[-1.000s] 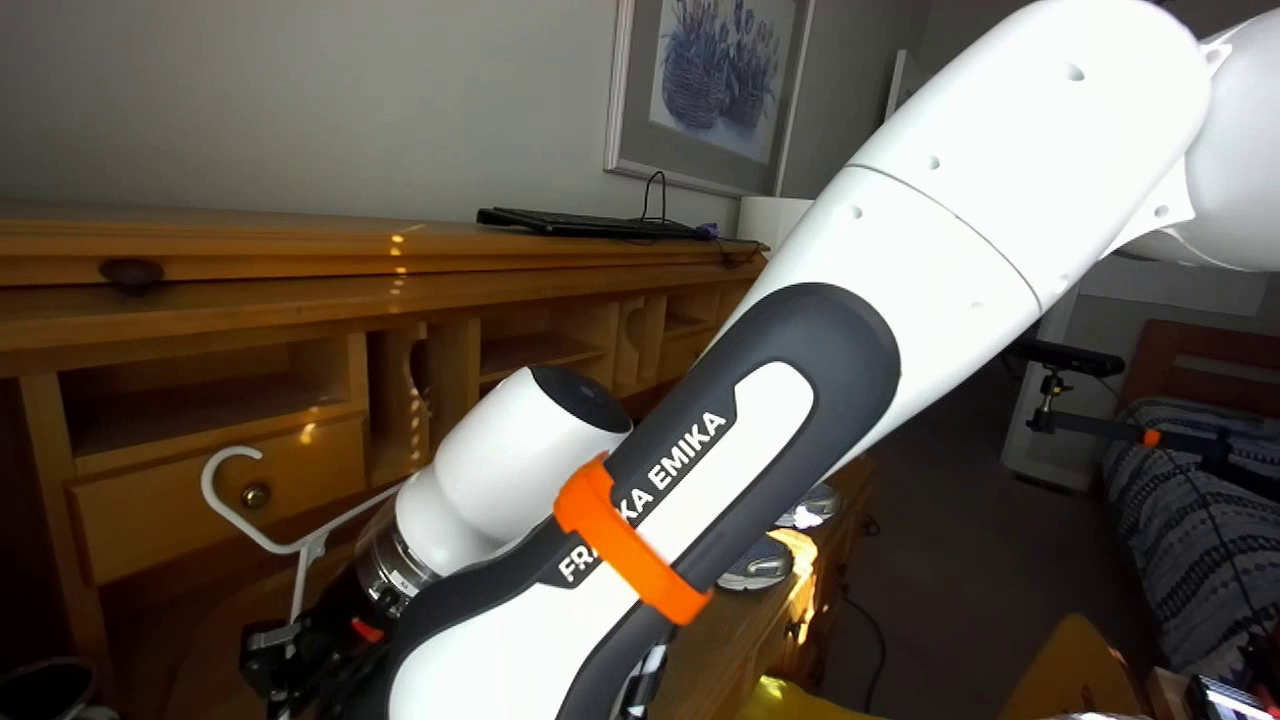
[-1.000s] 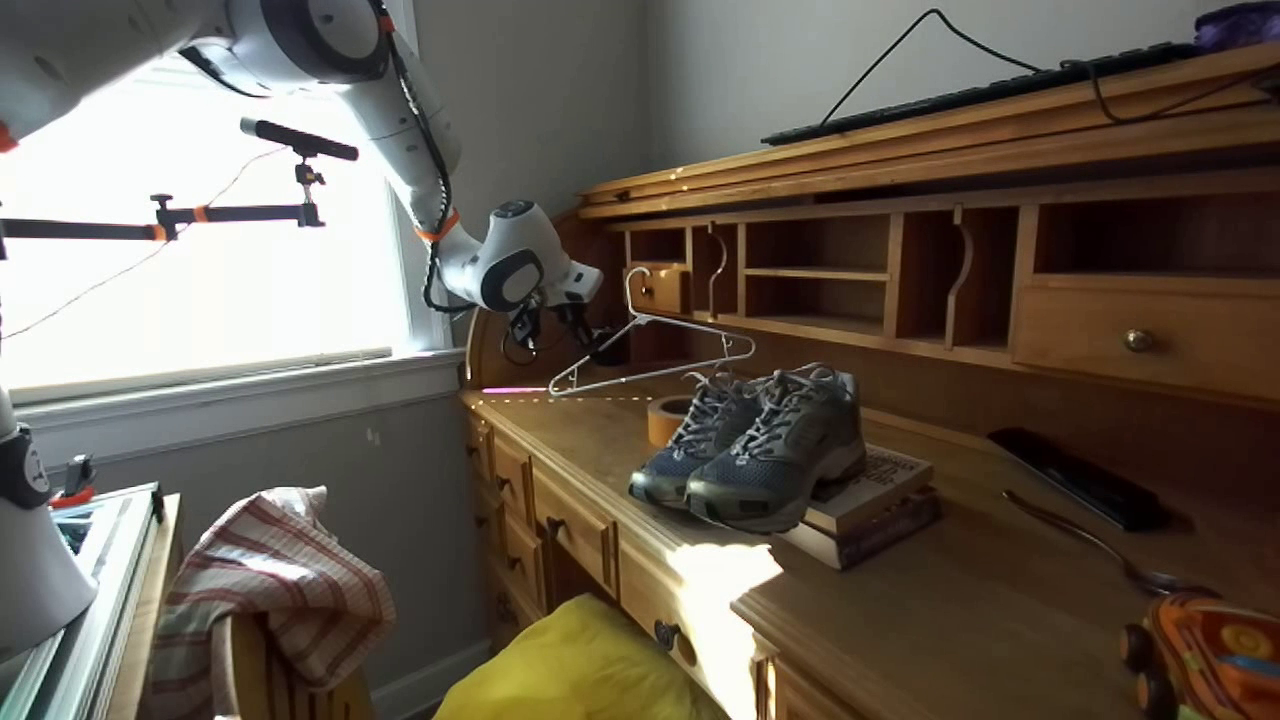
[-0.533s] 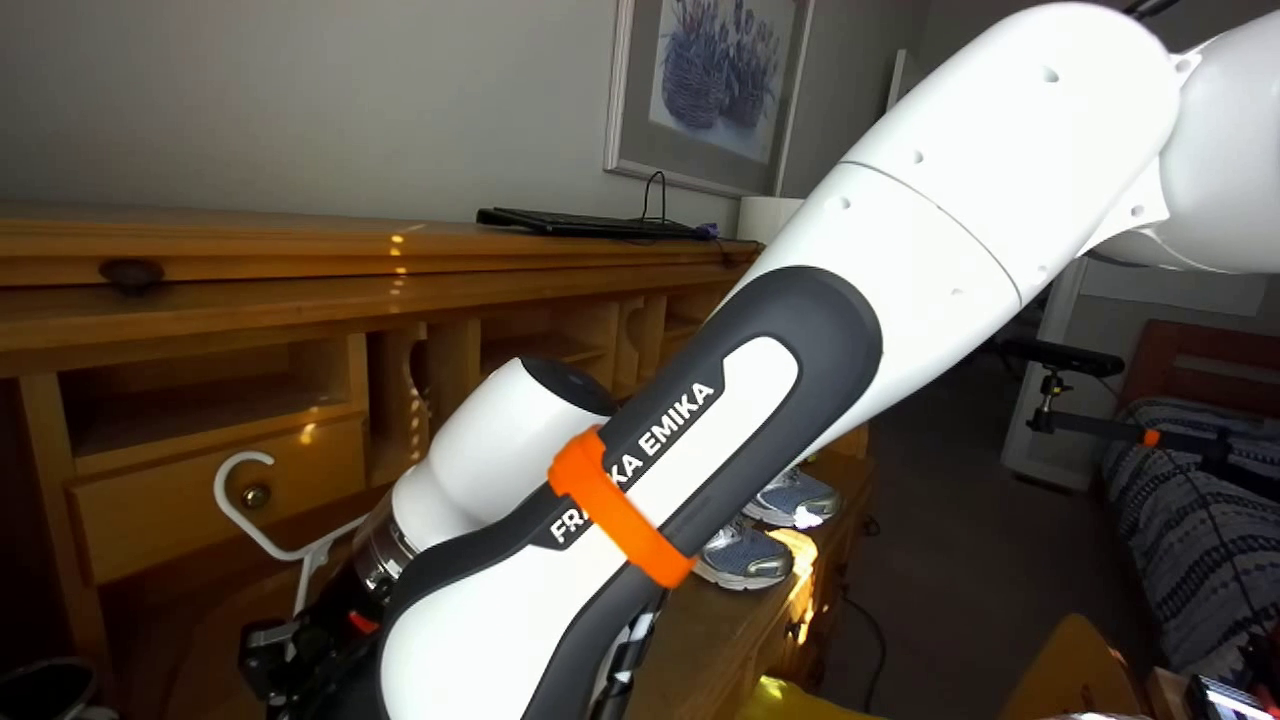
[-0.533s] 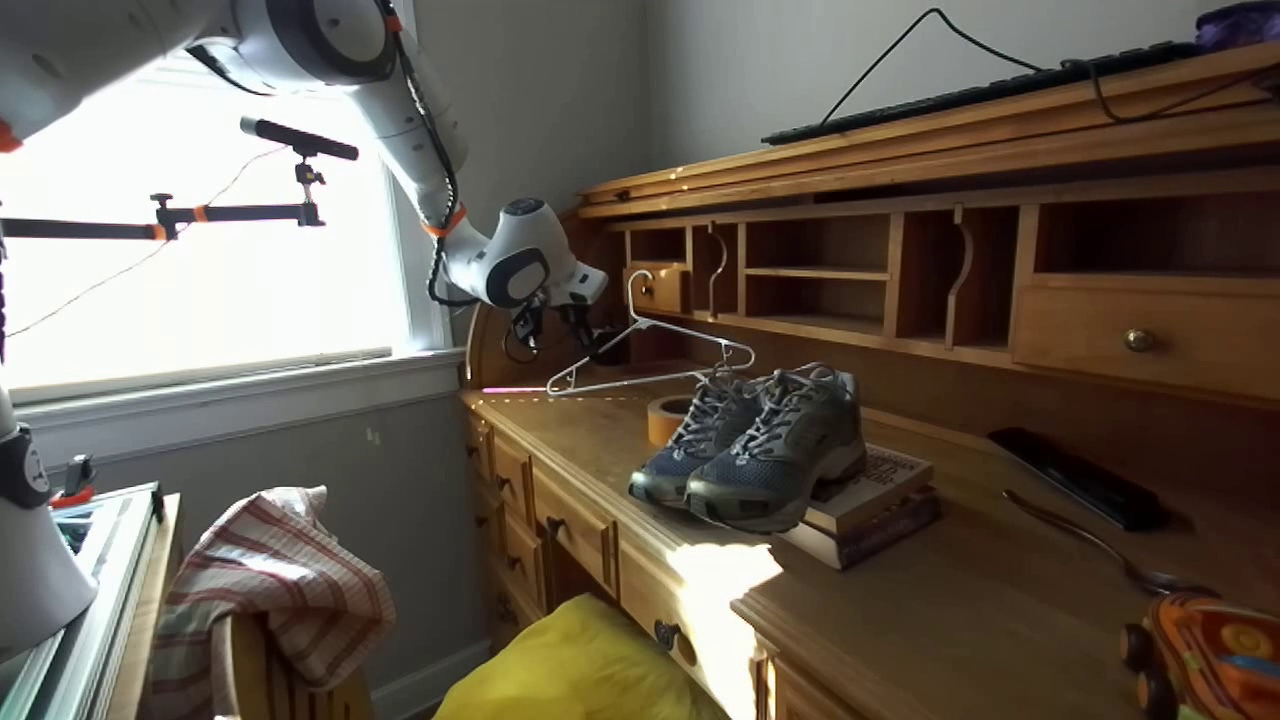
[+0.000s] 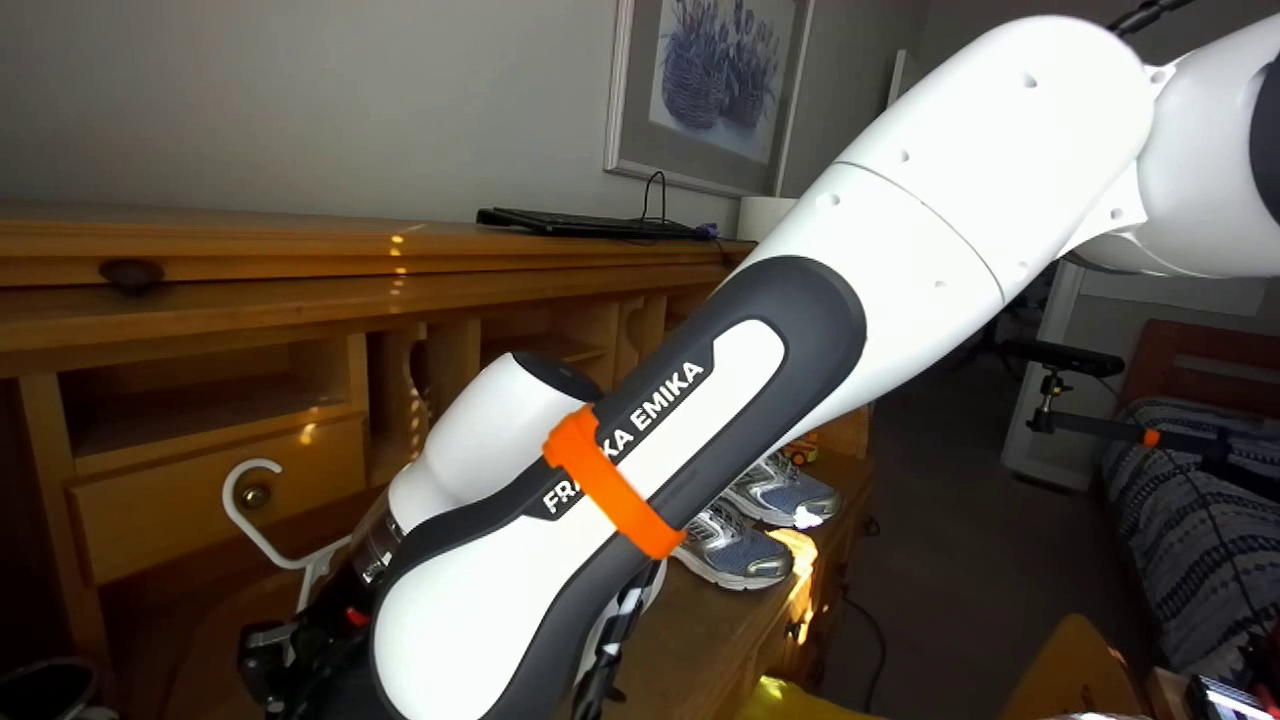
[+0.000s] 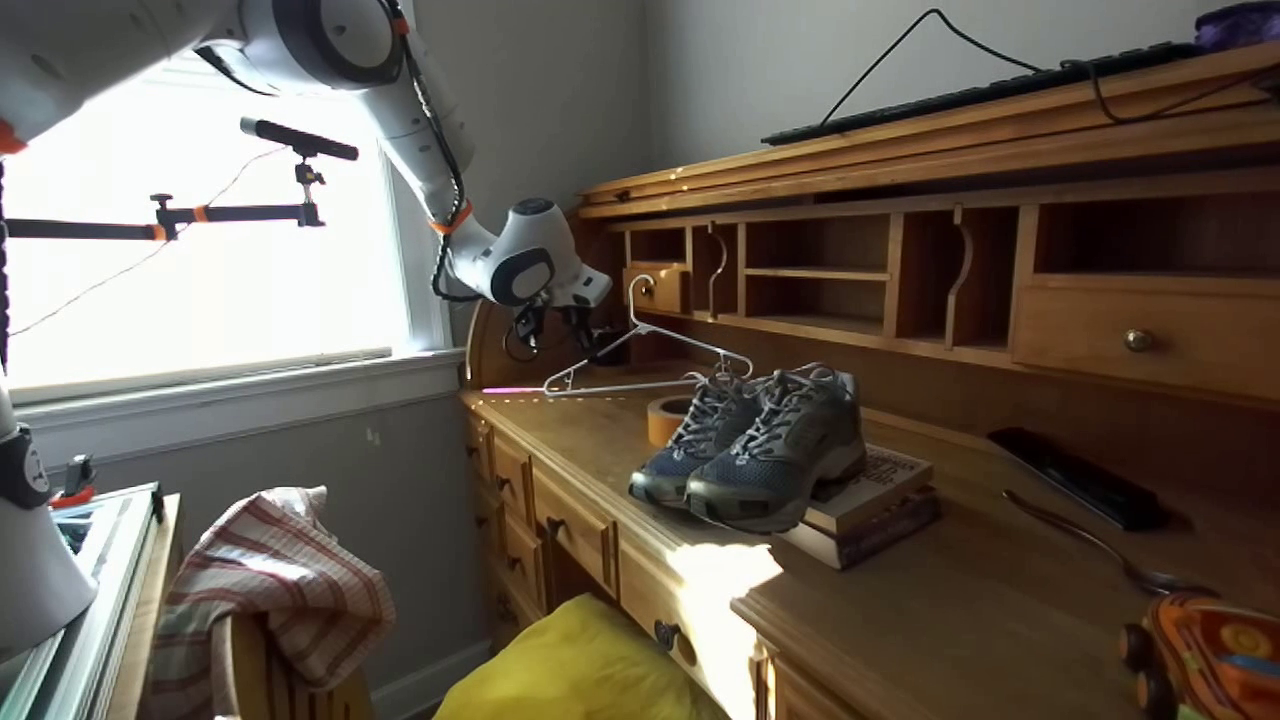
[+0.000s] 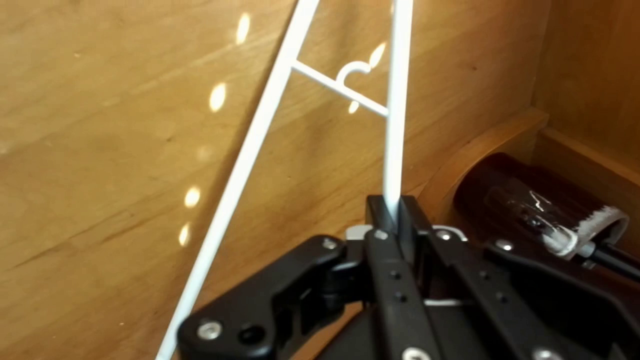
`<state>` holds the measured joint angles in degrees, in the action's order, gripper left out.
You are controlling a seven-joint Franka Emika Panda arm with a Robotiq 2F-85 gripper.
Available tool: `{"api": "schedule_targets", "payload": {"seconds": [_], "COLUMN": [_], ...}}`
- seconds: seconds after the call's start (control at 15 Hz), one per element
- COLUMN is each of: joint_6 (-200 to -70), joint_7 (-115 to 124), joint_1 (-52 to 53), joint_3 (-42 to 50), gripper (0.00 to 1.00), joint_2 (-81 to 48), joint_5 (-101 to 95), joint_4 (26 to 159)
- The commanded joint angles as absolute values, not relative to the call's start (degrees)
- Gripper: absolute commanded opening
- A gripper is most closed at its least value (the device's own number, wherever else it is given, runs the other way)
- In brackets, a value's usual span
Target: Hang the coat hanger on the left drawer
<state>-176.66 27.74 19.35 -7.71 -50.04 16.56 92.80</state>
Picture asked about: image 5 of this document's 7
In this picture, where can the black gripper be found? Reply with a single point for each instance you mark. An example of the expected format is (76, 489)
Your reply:
(334, 662)

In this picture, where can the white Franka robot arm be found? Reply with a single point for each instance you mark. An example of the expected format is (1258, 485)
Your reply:
(935, 203)

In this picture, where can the black clamp arm orange joints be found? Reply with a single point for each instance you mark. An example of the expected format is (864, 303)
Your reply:
(1086, 425)

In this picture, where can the small wooden drawer brass knob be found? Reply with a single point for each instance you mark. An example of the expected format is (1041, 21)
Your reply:
(146, 513)

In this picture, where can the dark round container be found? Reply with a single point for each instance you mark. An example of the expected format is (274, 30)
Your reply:
(46, 690)

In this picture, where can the wooden roll-top desk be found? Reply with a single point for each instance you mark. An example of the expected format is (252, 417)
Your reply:
(134, 362)

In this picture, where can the blue grey sneaker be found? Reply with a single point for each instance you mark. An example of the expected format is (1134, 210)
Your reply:
(734, 562)
(784, 496)

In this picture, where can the yellow cushion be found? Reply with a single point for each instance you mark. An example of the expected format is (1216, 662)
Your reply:
(801, 700)

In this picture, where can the black keyboard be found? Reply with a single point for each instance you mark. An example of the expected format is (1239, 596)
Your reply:
(603, 225)

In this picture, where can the framed blue floral picture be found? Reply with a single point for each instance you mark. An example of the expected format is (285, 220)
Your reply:
(712, 66)

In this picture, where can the wooden chair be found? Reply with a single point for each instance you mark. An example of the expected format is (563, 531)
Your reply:
(1075, 672)

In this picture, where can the bed with striped blanket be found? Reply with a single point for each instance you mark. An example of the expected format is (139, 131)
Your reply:
(1200, 533)

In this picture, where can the black stereo camera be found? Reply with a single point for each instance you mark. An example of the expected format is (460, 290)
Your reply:
(1060, 358)

